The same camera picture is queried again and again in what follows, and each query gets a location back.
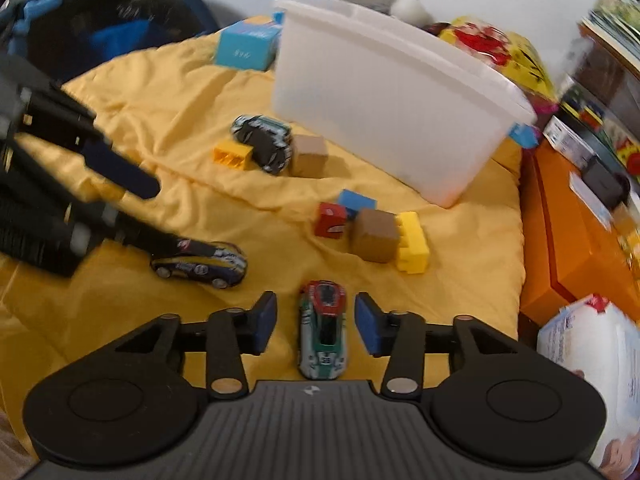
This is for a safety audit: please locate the dark blue bag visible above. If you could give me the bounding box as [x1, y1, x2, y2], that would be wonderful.
[0, 0, 221, 86]

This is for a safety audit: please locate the white round object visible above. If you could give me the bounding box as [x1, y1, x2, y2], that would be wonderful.
[387, 0, 431, 28]

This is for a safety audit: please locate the colourful wooden toy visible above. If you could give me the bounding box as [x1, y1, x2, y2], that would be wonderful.
[557, 80, 640, 176]

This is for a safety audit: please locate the grey transparent box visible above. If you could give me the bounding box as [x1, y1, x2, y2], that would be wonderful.
[570, 25, 640, 126]

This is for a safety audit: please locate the black device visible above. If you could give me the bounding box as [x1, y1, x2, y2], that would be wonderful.
[582, 157, 631, 211]

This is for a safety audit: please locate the yellow red printed bag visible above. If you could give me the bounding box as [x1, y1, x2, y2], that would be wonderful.
[440, 15, 558, 111]

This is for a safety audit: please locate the yellow building block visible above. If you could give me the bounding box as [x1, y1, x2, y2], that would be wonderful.
[214, 141, 255, 168]
[395, 211, 432, 275]

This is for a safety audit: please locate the white printed pack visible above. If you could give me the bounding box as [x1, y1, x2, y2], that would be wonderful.
[537, 295, 640, 480]

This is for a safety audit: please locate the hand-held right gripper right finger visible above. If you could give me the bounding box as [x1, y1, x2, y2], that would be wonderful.
[354, 292, 523, 396]

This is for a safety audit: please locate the dark toy car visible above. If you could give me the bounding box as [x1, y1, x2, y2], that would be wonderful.
[150, 237, 248, 290]

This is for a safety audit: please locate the small white box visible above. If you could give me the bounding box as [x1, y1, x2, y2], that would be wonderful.
[542, 115, 596, 171]

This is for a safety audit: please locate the stack of books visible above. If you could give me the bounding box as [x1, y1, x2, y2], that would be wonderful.
[580, 0, 640, 66]

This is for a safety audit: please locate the light blue tissue box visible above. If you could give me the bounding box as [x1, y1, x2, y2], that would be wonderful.
[215, 17, 283, 73]

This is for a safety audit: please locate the red green white toy car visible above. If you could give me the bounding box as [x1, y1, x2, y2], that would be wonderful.
[298, 280, 349, 380]

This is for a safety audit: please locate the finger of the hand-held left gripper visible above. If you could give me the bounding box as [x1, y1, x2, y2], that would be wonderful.
[20, 87, 161, 200]
[60, 200, 186, 261]

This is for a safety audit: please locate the yellow cloth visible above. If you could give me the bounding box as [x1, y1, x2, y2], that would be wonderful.
[0, 35, 526, 461]

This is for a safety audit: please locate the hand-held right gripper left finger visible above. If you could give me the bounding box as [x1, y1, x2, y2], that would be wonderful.
[115, 291, 278, 396]

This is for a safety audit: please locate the white plastic storage bin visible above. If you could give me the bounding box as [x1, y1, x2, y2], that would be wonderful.
[272, 0, 538, 208]

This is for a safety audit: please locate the orange box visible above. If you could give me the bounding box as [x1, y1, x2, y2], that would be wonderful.
[520, 140, 640, 326]

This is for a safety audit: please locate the small red cube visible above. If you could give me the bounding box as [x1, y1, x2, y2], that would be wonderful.
[314, 202, 348, 239]

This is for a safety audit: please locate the small blue cube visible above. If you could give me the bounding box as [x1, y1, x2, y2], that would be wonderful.
[337, 189, 378, 221]

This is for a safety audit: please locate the wooden cube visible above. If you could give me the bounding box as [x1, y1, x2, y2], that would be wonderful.
[350, 208, 401, 264]
[291, 134, 329, 179]

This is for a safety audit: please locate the striped white black toy car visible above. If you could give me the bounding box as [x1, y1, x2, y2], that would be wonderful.
[231, 115, 293, 176]

